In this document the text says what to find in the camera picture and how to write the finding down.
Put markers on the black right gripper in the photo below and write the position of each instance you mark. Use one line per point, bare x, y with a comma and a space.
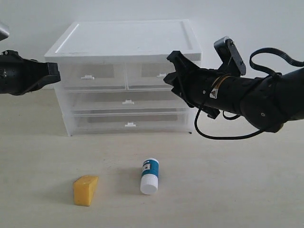
194, 86

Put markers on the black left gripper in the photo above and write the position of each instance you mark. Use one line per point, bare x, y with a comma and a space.
15, 78

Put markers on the blue white glue stick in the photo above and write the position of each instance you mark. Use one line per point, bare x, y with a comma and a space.
149, 176

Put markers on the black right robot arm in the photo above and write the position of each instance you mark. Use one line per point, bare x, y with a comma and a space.
267, 103

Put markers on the clear middle wide drawer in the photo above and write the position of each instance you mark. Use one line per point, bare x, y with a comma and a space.
82, 101

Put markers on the clear wide drawer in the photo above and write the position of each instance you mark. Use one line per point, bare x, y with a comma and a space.
152, 121
82, 101

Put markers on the white plastic drawer cabinet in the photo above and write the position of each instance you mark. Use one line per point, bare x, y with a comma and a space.
121, 42

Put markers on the clear bottom wide drawer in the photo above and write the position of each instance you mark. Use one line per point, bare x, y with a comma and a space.
152, 121

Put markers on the yellow cheese wedge block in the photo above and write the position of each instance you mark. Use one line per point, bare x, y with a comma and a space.
83, 190

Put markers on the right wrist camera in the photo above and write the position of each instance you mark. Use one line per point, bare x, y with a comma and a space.
232, 61

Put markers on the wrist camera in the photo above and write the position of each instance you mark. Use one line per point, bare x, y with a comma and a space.
4, 31
232, 61

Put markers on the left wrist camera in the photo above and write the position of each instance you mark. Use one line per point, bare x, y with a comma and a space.
4, 31

